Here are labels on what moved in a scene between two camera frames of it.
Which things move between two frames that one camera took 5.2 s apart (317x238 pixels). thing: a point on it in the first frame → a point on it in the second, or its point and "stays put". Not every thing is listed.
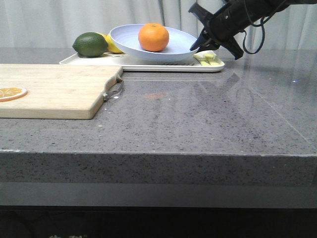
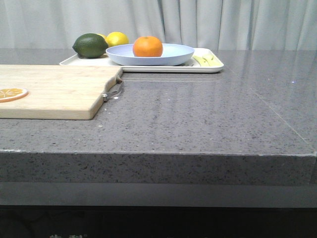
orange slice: [10, 93] stays put
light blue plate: [125, 39] → [172, 55]
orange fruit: [153, 37] → [147, 46]
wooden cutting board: [55, 91] stays put
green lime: [90, 44] stays put
